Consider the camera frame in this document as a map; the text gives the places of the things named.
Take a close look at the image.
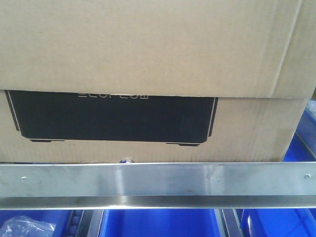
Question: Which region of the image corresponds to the brown cardboard box black print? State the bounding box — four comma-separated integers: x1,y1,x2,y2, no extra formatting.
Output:
0,0,316,163

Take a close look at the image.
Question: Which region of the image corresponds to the middle blue plastic bin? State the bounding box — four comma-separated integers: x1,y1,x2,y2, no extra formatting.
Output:
99,209,220,237

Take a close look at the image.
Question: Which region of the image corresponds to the blue plastic bin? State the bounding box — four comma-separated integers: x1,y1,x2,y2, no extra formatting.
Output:
237,208,316,237
99,209,220,237
0,210,78,237
283,100,316,162

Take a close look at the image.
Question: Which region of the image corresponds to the right metal roller track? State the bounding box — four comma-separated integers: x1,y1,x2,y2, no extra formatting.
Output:
214,209,244,237

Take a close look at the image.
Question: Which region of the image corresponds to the metal roller track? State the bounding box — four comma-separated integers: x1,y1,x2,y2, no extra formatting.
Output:
66,209,104,237
214,209,244,237

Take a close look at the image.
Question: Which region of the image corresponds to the left metal roller track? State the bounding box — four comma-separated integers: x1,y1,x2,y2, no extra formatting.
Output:
66,209,104,237

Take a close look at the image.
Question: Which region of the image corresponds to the left blue plastic bin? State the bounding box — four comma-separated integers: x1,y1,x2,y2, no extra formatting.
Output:
0,210,78,237

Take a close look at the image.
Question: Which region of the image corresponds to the right lower blue plastic bin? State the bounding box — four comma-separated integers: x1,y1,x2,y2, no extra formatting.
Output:
237,208,316,237

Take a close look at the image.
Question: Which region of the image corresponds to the right upper blue plastic bin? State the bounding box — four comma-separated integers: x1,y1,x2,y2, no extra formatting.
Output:
283,100,316,162

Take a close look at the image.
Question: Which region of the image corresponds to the clear plastic bag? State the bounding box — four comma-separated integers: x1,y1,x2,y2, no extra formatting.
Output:
0,216,56,237

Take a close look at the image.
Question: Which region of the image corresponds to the metal shelf front rail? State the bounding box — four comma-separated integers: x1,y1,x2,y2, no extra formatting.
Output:
0,162,316,210

